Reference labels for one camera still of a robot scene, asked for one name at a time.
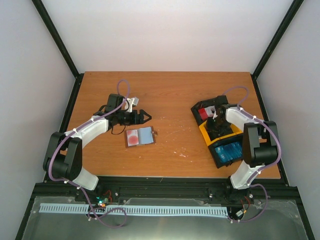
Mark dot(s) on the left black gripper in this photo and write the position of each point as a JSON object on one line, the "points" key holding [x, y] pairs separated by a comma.
{"points": [[135, 121]]}

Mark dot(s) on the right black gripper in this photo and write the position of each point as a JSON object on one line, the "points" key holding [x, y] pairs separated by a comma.
{"points": [[210, 129]]}

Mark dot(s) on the brown leather card holder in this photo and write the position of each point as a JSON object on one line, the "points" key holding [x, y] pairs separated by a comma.
{"points": [[147, 136]]}

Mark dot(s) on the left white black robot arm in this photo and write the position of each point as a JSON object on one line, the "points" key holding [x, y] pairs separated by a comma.
{"points": [[64, 155]]}

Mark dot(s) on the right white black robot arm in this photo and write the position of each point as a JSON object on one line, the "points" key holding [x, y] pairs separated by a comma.
{"points": [[261, 147]]}

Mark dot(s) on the red white credit card stack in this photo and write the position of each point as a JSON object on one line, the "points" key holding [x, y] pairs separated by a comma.
{"points": [[205, 112]]}

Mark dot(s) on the black yellow card tray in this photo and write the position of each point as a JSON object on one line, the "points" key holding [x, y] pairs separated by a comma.
{"points": [[223, 139]]}

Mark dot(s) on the left controller board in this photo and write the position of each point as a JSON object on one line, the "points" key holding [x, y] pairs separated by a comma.
{"points": [[105, 200]]}

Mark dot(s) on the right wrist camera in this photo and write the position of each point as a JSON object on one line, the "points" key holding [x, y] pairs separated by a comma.
{"points": [[214, 112]]}

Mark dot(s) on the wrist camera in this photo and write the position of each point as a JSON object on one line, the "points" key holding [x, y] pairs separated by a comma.
{"points": [[214, 112], [130, 103]]}

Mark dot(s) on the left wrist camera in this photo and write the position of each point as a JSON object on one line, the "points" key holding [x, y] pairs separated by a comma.
{"points": [[130, 103]]}

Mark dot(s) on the black aluminium frame rail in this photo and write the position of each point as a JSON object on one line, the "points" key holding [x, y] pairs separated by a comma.
{"points": [[209, 190]]}

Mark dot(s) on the metal base plate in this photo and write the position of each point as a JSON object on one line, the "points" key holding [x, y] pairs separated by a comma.
{"points": [[276, 220]]}

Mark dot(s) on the light blue cable duct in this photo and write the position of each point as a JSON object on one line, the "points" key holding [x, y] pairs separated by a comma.
{"points": [[137, 210]]}

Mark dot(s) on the right black frame post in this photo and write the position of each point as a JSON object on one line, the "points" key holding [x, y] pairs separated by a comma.
{"points": [[279, 33]]}

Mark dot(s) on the black frame post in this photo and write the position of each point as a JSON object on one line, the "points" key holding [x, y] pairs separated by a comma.
{"points": [[279, 33], [49, 24]]}

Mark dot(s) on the left black frame post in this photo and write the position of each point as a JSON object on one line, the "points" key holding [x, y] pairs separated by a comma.
{"points": [[49, 24]]}

